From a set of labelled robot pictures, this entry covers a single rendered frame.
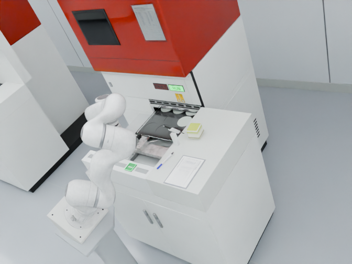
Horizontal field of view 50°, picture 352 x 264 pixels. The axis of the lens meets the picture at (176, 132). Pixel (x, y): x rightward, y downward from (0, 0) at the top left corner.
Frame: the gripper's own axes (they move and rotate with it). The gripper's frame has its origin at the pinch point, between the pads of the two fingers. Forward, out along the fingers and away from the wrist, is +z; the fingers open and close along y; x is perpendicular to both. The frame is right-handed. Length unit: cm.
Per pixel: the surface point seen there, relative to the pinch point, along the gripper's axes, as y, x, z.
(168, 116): -55, -10, 11
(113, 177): -0.5, -14.8, 24.1
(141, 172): -2.5, 8.8, 15.8
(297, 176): -118, 51, 89
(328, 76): -222, 43, 50
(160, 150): -28.0, 2.0, 18.2
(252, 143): -57, 50, 22
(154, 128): -42.6, -13.2, 13.1
